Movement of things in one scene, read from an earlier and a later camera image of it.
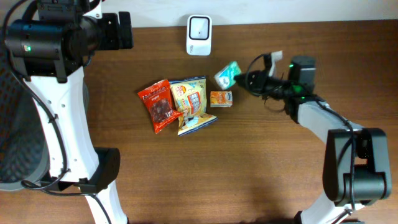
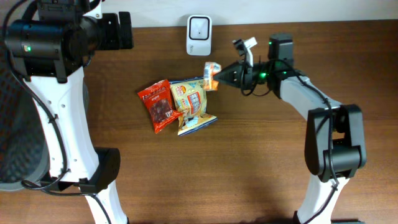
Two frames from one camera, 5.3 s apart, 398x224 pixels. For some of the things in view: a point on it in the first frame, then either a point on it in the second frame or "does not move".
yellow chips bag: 190,96 does not move
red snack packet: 158,98 does not move
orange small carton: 221,99 -> 210,68
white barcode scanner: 199,35 does not move
